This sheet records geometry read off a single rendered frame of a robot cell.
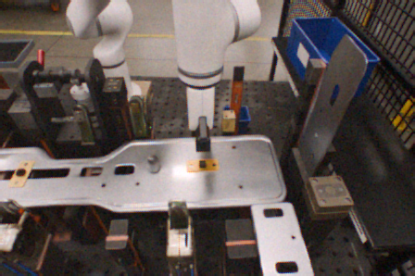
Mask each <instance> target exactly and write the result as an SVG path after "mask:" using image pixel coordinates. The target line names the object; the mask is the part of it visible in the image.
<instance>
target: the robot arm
mask: <svg viewBox="0 0 415 276"><path fill-rule="evenodd" d="M171 3H172V10H173V17H174V32H175V39H176V54H177V61H178V75H179V77H180V79H181V80H182V83H183V84H184V85H185V86H187V105H188V117H189V129H190V130H191V131H195V130H196V138H195V147H196V153H201V152H202V153H203V152H210V136H209V129H212V128H213V113H214V95H215V86H216V85H218V84H219V83H220V80H221V78H222V76H223V71H224V53H225V50H226V49H227V47H228V45H230V44H233V43H236V42H240V41H241V40H243V39H246V38H247V37H250V36H252V34H255V32H257V30H258V28H259V26H260V23H261V13H260V10H259V8H258V3H257V0H171ZM132 21H133V15H132V10H131V7H130V6H129V4H128V3H127V2H126V1H125V0H71V1H70V3H69V7H68V9H67V17H66V22H67V24H68V26H69V29H70V32H71V33H72V34H73V35H74V36H75V37H77V38H78V39H82V40H90V39H94V38H97V37H99V36H104V35H105V37H104V38H103V39H102V40H101V41H100V42H99V43H98V44H97V45H96V47H95V48H94V58H98V60H99V61H100V62H101V65H102V67H103V71H104V73H105V77H106V78H107V77H121V76H123V77H124V79H125V84H126V87H127V92H128V93H127V98H128V100H129V101H130V98H131V96H133V95H136V94H139V95H141V88H140V87H139V85H136V83H134V82H131V79H130V73H129V71H128V65H127V63H126V60H125V54H124V51H123V44H124V43H125V40H126V38H127V36H128V33H129V32H130V31H131V27H132ZM198 123H200V127H197V126H198ZM206 123H207V126H206ZM198 130H200V136H199V137H198Z"/></svg>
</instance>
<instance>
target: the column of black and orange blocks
mask: <svg viewBox="0 0 415 276"><path fill-rule="evenodd" d="M325 66H326V65H325V63H324V62H323V60H322V59H310V60H309V61H308V66H307V69H306V73H305V78H304V80H303V84H302V86H301V91H300V95H297V96H296V108H295V113H294V115H293V117H292V120H291V124H290V127H289V129H288V133H287V135H286V138H285V142H284V145H283V150H282V154H281V158H280V161H279V164H280V166H281V171H282V174H283V177H284V175H285V172H286V170H287V166H288V165H287V159H288V158H289V156H290V152H291V150H292V148H297V147H299V144H298V142H299V138H300V136H301V132H302V131H303V129H304V124H305V123H306V119H307V117H308V113H309V111H310V106H311V105H312V101H313V99H314V97H315V93H316V92H317V88H318V86H319V82H320V80H321V75H322V73H323V70H324V68H325Z"/></svg>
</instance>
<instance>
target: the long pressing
mask: <svg viewBox="0 0 415 276"><path fill-rule="evenodd" d="M195 138H196V137H194V138H163V139H147V140H133V141H129V142H127V143H124V144H123V145H121V146H120V147H118V148H117V149H116V150H114V151H113V152H111V153H110V154H109V155H106V156H105V157H99V158H70V159H54V158H51V157H50V156H49V155H48V154H47V153H46V152H45V151H44V150H43V149H42V148H41V147H17V148H2V149H0V171H16V169H17V168H18V165H19V162H21V161H23V160H34V161H35V163H34V165H33V166H32V170H31V171H33V170H34V169H69V174H68V177H62V178H48V179H27V181H26V182H25V184H24V186H23V187H17V188H8V184H9V183H10V181H11V180H8V181H0V198H10V199H13V200H14V201H17V202H18V204H20V205H22V206H23V207H26V208H33V207H68V206H95V207H101V208H104V209H106V210H107V211H112V212H114V213H117V214H129V213H141V212H165V211H168V201H169V200H170V199H171V198H182V199H185V200H186V201H187V208H188V210H202V209H214V208H238V207H251V206H253V205H255V204H265V203H282V202H283V201H284V200H285V198H286V197H287V188H286V186H285V181H284V179H283V174H282V171H281V166H280V164H279V160H278V158H277V156H276V151H275V149H274V145H273V143H272V142H271V140H270V138H268V137H267V136H264V135H260V134H255V135H239V136H210V152H203V153H202V152H201V153H196V147H195ZM233 146H235V148H233ZM149 155H156V156H157V157H158V160H159V164H160V167H161V169H160V171H159V172H157V173H150V171H149V170H148V168H147V163H146V160H147V157H148V156H149ZM192 159H217V160H218V161H219V167H220V169H219V170H218V171H198V172H187V160H192ZM117 166H134V172H133V174H130V175H116V174H115V172H116V167H117ZM99 167H100V168H103V170H102V172H101V174H100V175H98V176H89V177H81V171H82V169H83V168H99ZM137 182H139V183H140V184H139V185H136V183H137ZM103 184H105V185H106V186H105V187H102V185H103ZM239 185H242V186H243V187H242V188H239Z"/></svg>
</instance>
